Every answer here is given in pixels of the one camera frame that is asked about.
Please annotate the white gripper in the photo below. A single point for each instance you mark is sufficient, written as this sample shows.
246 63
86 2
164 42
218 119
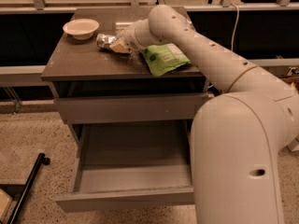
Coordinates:
128 35

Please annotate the crushed redbull can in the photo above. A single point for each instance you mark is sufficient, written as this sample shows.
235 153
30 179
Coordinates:
105 41

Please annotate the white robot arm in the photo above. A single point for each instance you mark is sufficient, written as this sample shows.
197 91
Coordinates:
236 136

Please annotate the closed grey top drawer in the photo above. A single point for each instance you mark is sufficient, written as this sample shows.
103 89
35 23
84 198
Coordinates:
111 109

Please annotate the grey drawer cabinet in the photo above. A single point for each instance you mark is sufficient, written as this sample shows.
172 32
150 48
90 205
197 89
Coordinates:
80 69

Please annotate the open grey middle drawer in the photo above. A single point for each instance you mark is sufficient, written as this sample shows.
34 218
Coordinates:
130 165

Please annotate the white bowl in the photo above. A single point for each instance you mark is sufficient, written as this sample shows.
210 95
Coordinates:
81 29

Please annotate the green chip bag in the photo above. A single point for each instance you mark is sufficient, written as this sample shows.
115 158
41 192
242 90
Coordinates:
163 59

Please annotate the black wheeled stand leg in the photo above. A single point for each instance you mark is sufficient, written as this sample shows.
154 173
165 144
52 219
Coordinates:
41 159

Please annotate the grey metal rail frame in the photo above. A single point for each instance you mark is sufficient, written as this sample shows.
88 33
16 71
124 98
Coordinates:
29 76

